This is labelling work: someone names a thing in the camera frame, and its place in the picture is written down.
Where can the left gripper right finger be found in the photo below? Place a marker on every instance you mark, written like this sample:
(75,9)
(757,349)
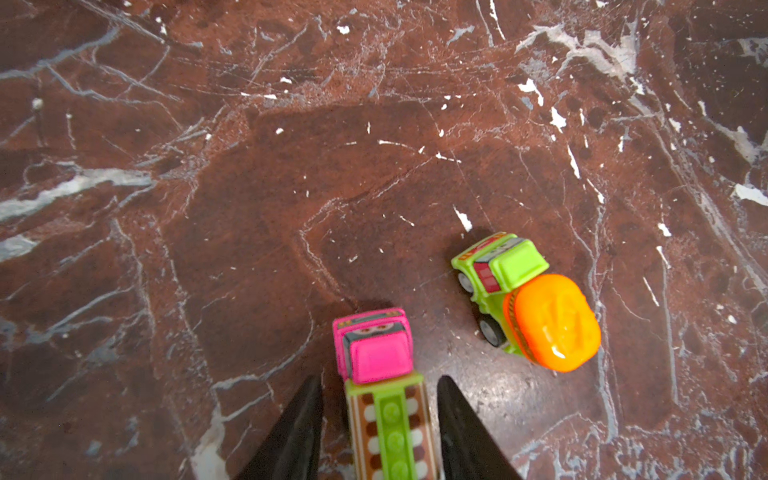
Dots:
(468,450)

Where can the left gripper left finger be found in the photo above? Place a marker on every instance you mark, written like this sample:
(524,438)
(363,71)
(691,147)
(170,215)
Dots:
(291,449)

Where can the green pink toy car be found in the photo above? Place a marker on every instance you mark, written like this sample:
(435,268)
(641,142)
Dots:
(387,401)

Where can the orange toy car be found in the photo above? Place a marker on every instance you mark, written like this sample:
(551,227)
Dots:
(524,309)

